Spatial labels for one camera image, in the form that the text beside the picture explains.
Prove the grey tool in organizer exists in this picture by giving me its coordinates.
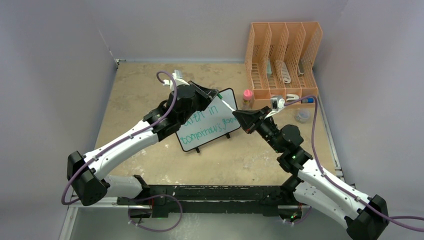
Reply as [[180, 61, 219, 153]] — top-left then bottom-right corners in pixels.
[[297, 59, 305, 77]]

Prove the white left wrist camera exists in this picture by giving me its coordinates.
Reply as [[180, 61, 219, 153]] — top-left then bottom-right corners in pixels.
[[162, 69, 189, 91]]

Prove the pink cartoon bottle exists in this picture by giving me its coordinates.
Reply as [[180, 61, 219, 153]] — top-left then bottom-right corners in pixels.
[[241, 89, 253, 110]]

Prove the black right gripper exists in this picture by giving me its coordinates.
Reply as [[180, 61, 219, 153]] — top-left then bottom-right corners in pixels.
[[232, 106, 284, 153]]

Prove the clear small plastic jar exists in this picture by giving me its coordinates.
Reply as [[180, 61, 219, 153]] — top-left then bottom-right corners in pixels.
[[294, 108, 311, 124]]

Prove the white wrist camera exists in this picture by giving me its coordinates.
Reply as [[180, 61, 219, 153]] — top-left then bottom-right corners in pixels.
[[265, 95, 285, 119], [162, 69, 189, 91]]

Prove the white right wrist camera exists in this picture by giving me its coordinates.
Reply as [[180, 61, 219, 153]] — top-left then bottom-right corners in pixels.
[[265, 95, 285, 119]]

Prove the white stapler in organizer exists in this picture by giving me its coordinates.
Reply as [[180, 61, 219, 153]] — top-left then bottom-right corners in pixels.
[[285, 93, 300, 103]]

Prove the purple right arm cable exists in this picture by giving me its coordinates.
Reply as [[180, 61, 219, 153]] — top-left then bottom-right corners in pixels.
[[283, 96, 424, 233]]

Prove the white green whiteboard marker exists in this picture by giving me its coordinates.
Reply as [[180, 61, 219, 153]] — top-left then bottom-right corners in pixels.
[[220, 98, 235, 112]]

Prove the white long tool in organizer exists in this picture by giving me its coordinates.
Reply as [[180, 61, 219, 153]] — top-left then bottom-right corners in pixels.
[[280, 62, 292, 84]]

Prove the blue capped item in organizer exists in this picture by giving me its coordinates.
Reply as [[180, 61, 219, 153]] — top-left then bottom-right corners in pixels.
[[301, 97, 315, 104]]

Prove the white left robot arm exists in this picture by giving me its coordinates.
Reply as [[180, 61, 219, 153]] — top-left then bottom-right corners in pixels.
[[65, 81, 219, 206]]

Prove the white whiteboard black frame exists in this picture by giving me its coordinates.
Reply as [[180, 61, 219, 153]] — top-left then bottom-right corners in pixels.
[[176, 88, 241, 152]]

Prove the peach plastic file organizer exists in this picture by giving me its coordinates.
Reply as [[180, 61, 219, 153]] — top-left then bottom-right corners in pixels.
[[244, 21, 323, 109]]

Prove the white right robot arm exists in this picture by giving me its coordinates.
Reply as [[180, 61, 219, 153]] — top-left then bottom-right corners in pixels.
[[232, 106, 389, 240]]

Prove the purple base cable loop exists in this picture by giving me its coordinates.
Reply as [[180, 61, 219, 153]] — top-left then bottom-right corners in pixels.
[[127, 194, 184, 233]]

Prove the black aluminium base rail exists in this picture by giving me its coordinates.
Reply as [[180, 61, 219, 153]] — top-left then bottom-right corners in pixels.
[[68, 183, 361, 220]]

